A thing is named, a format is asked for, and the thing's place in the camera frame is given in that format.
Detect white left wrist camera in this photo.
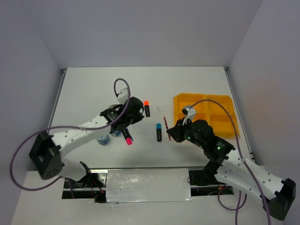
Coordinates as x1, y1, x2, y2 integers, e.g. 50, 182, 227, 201
117, 88, 130, 105

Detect silver tape roll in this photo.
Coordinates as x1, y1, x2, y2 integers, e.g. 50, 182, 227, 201
109, 104, 121, 110

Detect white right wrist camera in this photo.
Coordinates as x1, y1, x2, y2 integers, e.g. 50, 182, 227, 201
182, 105, 196, 125

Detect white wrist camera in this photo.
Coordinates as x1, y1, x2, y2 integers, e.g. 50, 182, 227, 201
117, 88, 130, 105
182, 105, 196, 125

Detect blue cap highlighter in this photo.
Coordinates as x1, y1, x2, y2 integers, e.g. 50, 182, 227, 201
156, 123, 162, 142

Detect blue pen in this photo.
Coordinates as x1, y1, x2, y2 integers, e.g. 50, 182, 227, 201
125, 128, 134, 142

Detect yellow compartment tray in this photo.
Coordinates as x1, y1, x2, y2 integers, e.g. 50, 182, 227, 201
173, 93, 240, 139

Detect pink cap highlighter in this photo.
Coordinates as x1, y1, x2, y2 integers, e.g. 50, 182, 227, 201
121, 129, 132, 145

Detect red pen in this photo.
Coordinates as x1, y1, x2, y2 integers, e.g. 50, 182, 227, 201
163, 116, 171, 141

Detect orange cap highlighter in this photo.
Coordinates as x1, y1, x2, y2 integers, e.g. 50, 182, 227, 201
144, 101, 150, 117

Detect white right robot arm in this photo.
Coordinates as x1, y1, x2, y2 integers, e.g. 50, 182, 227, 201
167, 120, 296, 221

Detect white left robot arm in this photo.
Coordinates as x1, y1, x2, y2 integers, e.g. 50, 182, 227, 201
29, 97, 144, 187

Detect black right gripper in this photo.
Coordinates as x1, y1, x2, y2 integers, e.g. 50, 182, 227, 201
166, 117, 205, 149

